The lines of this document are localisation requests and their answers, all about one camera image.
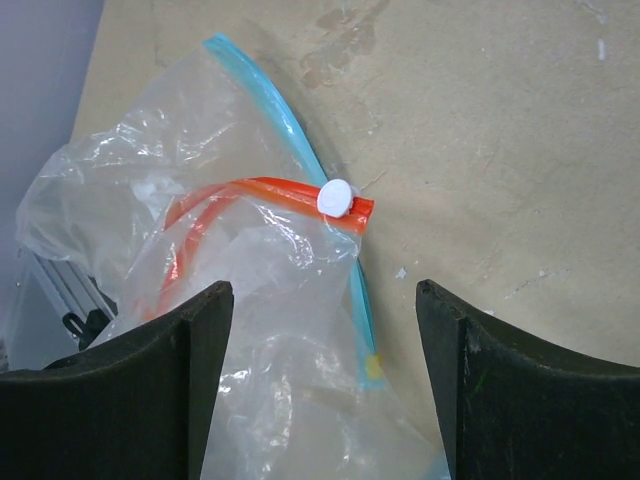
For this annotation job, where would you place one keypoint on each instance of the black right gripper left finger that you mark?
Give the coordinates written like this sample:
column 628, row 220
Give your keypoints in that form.
column 138, row 406

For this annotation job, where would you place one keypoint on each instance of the clear blue-zipper bag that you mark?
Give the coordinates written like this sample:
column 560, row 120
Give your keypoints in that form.
column 277, row 110

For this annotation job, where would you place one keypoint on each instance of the clear orange-zipper bag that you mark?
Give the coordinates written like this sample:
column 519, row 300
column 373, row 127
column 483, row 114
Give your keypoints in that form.
column 194, row 185

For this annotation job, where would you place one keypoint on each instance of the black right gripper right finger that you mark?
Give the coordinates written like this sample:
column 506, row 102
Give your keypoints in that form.
column 511, row 405

